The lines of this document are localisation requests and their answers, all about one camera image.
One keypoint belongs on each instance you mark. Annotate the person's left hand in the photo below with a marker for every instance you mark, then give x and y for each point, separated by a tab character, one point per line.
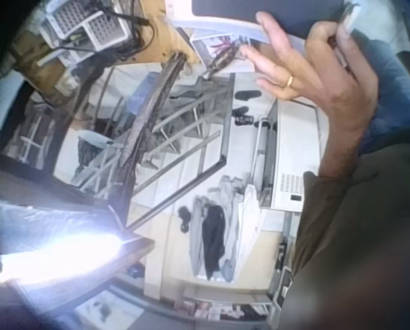
328	79

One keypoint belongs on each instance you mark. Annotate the person's legs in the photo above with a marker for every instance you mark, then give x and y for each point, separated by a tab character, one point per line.
393	89

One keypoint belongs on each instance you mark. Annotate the black shoes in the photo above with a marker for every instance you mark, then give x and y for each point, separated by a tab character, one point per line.
244	106

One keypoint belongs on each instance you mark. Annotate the white vented appliance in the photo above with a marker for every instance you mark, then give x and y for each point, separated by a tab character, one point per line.
290	161

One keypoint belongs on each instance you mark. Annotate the short rough wood piece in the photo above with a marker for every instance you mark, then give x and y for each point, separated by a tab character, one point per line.
222	62

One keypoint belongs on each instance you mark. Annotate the printed picture sheet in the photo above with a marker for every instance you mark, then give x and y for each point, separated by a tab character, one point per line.
208	48

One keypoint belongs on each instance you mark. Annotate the yellow wooden board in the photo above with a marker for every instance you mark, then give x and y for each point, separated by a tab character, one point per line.
156	31

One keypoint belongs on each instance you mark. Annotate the long rough wood plank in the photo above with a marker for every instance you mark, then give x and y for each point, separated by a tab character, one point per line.
153	113

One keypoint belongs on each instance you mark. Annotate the hanging clothes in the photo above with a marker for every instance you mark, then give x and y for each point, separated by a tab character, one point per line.
225	227

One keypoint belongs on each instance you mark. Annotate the small black item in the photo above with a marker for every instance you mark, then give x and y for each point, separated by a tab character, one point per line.
184	218

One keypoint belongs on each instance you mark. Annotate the white perforated device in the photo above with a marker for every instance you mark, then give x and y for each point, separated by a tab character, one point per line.
84	24

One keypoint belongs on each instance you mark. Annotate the shelf with packets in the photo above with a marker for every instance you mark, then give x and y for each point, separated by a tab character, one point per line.
225	309

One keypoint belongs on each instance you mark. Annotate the brown carton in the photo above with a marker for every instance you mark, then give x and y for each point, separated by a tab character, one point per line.
43	65

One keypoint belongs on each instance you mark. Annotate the grey metal frame rack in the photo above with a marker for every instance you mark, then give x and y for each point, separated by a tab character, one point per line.
194	113

